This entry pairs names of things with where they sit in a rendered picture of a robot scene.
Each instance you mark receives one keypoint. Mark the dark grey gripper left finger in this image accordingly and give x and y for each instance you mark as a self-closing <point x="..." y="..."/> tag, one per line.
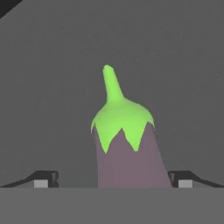
<point x="43" y="176"/>

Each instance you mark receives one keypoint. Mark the purple eggplant with green stem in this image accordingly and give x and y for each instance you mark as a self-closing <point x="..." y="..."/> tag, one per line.
<point x="128" y="157"/>

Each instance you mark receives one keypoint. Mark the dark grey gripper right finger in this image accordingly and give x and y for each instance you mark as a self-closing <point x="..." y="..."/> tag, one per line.
<point x="182" y="176"/>

